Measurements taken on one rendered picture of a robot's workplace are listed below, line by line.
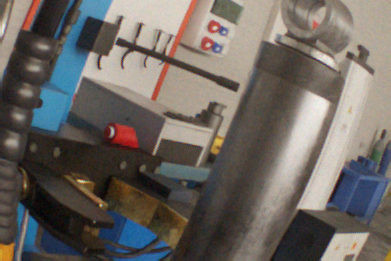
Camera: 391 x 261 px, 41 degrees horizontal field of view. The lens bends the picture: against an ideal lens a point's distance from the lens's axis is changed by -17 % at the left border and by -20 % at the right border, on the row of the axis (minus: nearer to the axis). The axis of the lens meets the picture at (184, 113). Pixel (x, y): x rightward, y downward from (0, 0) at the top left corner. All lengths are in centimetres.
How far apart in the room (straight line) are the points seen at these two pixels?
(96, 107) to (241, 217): 92
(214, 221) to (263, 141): 19
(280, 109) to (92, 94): 97
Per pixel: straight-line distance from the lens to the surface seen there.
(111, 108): 195
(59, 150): 154
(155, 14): 425
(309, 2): 133
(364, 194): 823
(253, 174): 118
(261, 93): 119
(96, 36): 169
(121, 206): 170
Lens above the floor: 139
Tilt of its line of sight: 5 degrees down
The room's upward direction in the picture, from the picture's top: 22 degrees clockwise
